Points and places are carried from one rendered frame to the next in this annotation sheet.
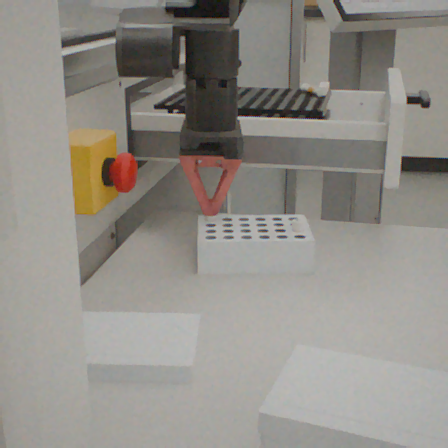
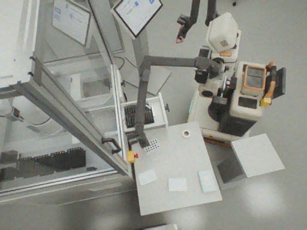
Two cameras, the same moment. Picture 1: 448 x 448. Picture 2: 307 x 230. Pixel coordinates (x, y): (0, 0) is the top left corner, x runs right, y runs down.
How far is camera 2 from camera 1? 1.24 m
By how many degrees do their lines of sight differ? 45
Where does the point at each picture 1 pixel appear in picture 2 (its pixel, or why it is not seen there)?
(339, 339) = (168, 165)
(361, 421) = (177, 189)
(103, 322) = (143, 175)
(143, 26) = (132, 141)
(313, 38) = not seen: outside the picture
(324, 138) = (156, 126)
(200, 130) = (143, 144)
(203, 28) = (141, 138)
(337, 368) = (172, 181)
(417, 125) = not seen: outside the picture
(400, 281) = (171, 146)
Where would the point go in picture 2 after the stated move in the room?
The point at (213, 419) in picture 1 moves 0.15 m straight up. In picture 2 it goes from (161, 185) to (160, 182)
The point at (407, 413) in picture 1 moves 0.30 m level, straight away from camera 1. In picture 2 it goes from (180, 186) to (174, 145)
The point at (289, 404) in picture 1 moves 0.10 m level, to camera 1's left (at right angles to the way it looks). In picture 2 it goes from (171, 189) to (157, 194)
